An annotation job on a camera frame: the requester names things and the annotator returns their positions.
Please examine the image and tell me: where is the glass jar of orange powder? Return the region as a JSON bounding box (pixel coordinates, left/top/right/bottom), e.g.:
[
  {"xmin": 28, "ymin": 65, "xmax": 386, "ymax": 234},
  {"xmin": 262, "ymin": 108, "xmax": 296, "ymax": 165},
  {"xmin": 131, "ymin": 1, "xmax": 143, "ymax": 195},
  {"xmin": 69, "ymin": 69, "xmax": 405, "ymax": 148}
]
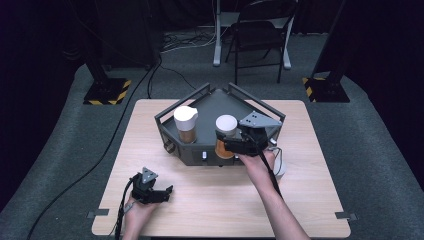
[{"xmin": 214, "ymin": 114, "xmax": 239, "ymax": 160}]

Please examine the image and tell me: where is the person's right hand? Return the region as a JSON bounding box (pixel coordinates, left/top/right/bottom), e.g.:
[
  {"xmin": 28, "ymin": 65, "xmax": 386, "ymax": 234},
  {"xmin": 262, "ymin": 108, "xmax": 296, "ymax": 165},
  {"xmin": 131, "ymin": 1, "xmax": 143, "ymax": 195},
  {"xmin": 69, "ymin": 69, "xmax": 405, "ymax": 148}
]
[{"xmin": 237, "ymin": 148, "xmax": 277, "ymax": 188}]

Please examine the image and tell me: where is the black folding chair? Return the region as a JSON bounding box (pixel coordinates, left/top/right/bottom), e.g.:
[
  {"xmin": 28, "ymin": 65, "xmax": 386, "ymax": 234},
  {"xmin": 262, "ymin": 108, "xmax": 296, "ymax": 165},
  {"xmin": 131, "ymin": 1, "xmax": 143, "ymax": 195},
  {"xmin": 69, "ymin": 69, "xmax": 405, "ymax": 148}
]
[{"xmin": 224, "ymin": 0, "xmax": 299, "ymax": 86}]

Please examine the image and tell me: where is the person's left hand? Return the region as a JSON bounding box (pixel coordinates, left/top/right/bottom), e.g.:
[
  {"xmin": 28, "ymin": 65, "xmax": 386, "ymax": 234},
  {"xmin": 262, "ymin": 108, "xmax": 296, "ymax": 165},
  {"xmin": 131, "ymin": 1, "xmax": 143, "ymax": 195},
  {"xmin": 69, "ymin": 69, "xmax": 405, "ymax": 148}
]
[{"xmin": 123, "ymin": 194, "xmax": 159, "ymax": 232}]

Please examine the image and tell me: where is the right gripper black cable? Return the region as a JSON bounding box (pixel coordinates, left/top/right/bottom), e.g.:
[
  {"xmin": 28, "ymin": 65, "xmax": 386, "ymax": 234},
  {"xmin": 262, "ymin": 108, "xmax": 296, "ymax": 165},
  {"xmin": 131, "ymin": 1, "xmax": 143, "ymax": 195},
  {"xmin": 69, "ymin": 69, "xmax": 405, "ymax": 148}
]
[{"xmin": 244, "ymin": 133, "xmax": 284, "ymax": 198}]

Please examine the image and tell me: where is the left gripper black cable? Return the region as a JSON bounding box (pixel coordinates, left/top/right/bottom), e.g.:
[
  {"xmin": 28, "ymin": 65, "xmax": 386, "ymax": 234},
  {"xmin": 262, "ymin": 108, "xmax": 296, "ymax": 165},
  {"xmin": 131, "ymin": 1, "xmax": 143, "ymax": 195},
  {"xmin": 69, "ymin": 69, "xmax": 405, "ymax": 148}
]
[{"xmin": 114, "ymin": 174, "xmax": 139, "ymax": 240}]

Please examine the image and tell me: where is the grey metal corner rack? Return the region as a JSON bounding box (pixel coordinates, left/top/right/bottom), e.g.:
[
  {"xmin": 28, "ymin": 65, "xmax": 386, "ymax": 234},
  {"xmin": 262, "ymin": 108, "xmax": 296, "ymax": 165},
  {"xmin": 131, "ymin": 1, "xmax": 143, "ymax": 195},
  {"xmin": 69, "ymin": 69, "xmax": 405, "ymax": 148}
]
[{"xmin": 153, "ymin": 82, "xmax": 287, "ymax": 168}]

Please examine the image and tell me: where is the grey tape strip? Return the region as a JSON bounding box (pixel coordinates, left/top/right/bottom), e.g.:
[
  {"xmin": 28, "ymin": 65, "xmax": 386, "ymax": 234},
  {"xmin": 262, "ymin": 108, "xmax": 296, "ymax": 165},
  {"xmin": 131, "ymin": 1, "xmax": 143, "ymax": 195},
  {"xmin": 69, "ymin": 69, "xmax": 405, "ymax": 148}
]
[
  {"xmin": 86, "ymin": 208, "xmax": 111, "ymax": 220},
  {"xmin": 334, "ymin": 211, "xmax": 358, "ymax": 222}
]

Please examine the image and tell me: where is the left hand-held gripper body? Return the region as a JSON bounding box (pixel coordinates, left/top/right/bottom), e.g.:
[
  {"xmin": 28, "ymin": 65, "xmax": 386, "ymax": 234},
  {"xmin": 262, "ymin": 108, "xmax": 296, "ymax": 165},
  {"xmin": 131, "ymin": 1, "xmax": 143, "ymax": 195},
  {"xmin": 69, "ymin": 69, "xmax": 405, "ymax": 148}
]
[{"xmin": 130, "ymin": 166, "xmax": 169, "ymax": 205}]

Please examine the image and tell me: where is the bundle of floor cables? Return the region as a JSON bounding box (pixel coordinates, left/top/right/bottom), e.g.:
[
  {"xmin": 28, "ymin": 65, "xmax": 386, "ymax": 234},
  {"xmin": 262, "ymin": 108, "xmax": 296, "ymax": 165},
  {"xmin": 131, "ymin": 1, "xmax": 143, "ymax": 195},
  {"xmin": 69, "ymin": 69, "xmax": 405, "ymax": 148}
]
[{"xmin": 161, "ymin": 29, "xmax": 218, "ymax": 54}]

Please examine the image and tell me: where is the brown cup with white lid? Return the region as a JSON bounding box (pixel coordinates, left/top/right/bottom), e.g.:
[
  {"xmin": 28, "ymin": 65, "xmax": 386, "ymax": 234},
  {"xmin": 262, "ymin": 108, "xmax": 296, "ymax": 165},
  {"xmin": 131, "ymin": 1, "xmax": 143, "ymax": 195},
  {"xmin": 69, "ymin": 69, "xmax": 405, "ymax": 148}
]
[{"xmin": 173, "ymin": 105, "xmax": 199, "ymax": 145}]

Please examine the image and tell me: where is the long black floor cable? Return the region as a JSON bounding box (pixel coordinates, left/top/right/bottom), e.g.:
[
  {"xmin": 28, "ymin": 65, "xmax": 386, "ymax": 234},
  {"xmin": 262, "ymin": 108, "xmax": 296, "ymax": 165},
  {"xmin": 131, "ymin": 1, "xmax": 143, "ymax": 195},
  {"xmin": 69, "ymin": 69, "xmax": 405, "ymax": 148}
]
[{"xmin": 25, "ymin": 56, "xmax": 164, "ymax": 240}]

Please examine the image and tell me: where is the black striped stand base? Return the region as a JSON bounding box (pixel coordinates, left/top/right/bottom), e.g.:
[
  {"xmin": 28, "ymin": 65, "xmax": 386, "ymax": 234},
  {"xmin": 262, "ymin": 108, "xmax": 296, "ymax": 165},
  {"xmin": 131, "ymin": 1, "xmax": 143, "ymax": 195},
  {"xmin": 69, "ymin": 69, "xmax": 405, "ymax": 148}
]
[
  {"xmin": 83, "ymin": 77, "xmax": 133, "ymax": 106},
  {"xmin": 301, "ymin": 76, "xmax": 351, "ymax": 104}
]

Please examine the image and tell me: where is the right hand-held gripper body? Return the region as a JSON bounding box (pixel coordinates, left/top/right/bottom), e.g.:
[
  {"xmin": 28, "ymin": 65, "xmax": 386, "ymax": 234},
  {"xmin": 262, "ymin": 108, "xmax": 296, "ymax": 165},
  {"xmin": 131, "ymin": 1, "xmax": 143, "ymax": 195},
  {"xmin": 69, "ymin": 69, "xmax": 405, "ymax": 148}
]
[{"xmin": 215, "ymin": 110, "xmax": 283, "ymax": 158}]

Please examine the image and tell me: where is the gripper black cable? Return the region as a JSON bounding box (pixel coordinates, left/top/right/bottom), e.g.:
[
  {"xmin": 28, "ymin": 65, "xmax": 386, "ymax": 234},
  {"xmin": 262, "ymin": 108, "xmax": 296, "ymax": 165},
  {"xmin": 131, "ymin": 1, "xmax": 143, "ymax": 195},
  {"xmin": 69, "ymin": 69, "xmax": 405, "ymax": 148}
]
[
  {"xmin": 244, "ymin": 133, "xmax": 284, "ymax": 198},
  {"xmin": 114, "ymin": 174, "xmax": 139, "ymax": 240}
]

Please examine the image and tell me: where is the white desk frame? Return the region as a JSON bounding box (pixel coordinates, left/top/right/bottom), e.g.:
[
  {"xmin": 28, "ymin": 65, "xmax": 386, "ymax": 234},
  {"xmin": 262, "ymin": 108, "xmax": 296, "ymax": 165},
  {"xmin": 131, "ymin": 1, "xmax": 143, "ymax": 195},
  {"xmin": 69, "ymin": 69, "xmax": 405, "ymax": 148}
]
[{"xmin": 212, "ymin": 0, "xmax": 296, "ymax": 71}]

